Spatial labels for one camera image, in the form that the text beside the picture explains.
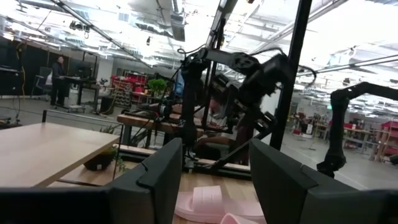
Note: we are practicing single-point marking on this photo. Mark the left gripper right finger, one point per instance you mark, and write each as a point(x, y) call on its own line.
point(280, 186)

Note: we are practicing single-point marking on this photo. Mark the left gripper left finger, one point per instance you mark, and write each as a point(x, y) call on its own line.
point(161, 186)

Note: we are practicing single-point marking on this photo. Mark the pink foam slide sandal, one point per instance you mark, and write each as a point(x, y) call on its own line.
point(205, 199)
point(236, 219)

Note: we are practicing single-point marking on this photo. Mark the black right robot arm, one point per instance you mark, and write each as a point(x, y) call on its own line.
point(191, 93)

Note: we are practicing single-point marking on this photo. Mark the maroon jacket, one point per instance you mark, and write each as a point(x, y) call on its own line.
point(245, 140)

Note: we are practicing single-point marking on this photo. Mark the wooden workbench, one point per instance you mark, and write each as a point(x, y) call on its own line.
point(140, 119)

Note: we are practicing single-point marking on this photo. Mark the bushy green plant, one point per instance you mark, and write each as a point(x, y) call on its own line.
point(157, 85)

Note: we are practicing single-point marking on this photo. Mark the red parts shelving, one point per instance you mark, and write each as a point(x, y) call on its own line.
point(130, 81)

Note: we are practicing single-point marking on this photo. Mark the grey step platform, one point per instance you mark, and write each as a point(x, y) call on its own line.
point(73, 108)

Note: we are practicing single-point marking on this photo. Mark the black standing desk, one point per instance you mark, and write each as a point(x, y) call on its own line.
point(81, 81)

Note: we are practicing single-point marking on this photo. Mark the black office chair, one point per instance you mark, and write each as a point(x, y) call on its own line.
point(43, 74)

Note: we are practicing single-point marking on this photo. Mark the black aluminium rig frame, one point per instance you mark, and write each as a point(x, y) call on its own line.
point(292, 77)

